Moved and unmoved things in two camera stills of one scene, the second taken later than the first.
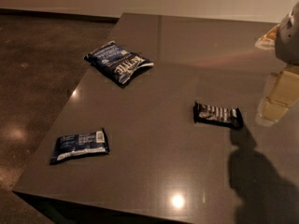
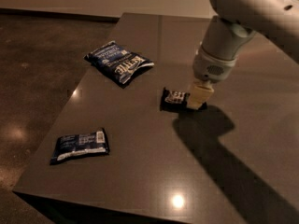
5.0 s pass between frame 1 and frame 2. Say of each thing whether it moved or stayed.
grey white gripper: moved
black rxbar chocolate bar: moved
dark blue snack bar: stayed
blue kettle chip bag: stayed
